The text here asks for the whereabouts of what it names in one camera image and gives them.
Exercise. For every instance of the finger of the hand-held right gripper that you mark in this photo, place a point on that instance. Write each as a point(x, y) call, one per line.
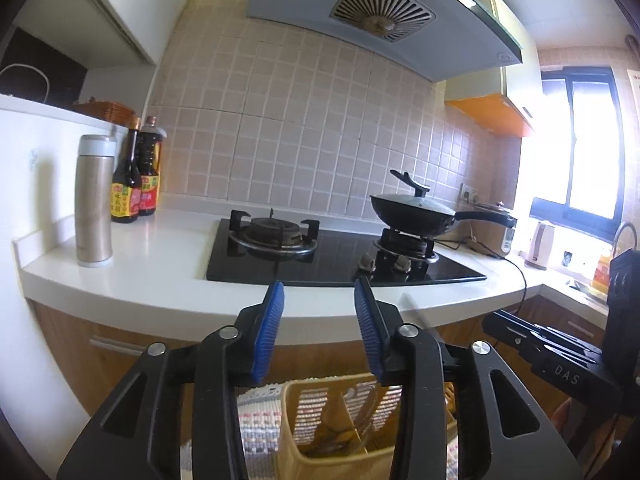
point(550, 332)
point(530, 347)

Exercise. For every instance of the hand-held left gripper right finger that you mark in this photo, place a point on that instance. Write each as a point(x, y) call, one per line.
point(367, 332)

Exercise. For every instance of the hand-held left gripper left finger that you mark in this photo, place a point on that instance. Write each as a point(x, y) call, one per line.
point(267, 332)

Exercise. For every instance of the yellow plastic utensil basket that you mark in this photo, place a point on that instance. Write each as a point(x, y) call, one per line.
point(310, 410)

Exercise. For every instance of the steel sink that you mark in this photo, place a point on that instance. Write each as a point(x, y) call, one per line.
point(587, 290)

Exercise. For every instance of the yellow bottle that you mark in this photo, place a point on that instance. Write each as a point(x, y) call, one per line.
point(601, 272)

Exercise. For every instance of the black glass gas stove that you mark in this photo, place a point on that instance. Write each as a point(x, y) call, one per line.
point(340, 257)

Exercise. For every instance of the curved faucet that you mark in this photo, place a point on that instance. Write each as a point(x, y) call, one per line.
point(620, 232)

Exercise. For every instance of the white electric kettle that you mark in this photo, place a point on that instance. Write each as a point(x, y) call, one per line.
point(540, 245)

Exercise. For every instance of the black wok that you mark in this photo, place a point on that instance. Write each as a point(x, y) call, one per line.
point(410, 217)

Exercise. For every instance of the beige rice cooker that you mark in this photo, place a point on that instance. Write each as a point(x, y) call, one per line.
point(500, 207)

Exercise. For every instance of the slim soy sauce bottle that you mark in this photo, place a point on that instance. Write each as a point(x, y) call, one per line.
point(125, 185)

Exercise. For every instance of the dark framed window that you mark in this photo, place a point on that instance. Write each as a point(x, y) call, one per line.
point(552, 125)

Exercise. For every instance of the large dark sauce bottle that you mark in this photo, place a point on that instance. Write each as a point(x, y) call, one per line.
point(150, 160)

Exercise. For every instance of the steel thermos flask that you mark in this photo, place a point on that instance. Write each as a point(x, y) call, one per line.
point(95, 200)

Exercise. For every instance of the upper cabinet with orange underside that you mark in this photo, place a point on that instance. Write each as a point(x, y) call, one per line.
point(490, 105)

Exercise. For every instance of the brown wicker basket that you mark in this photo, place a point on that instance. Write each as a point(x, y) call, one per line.
point(107, 110)

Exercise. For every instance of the white upper cabinet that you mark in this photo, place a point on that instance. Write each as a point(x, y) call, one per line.
point(115, 5)

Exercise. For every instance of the white wall socket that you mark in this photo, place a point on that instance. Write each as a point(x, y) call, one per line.
point(468, 193)

